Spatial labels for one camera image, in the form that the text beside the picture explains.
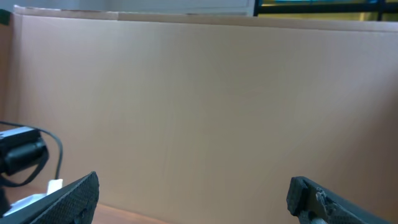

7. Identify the beige cardboard barrier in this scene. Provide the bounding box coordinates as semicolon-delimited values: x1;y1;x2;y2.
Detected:
1;7;397;223

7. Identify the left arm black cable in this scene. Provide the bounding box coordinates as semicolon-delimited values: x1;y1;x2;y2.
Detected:
0;120;64;188

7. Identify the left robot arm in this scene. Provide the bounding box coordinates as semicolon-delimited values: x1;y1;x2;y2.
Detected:
1;126;49;215

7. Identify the black window frame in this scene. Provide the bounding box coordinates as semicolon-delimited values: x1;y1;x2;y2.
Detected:
252;0;397;21

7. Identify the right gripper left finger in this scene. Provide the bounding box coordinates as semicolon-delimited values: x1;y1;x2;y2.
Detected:
1;172;100;224

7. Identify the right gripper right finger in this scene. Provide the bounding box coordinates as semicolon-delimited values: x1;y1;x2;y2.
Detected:
286;176;389;224

